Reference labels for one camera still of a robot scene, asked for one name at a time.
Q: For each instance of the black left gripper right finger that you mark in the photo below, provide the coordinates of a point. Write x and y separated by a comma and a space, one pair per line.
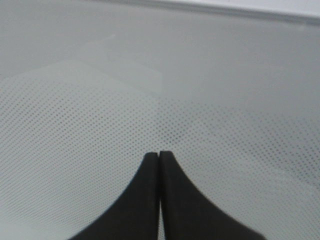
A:
188, 214

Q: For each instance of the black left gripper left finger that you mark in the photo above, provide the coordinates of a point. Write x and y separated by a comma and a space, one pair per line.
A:
135, 213

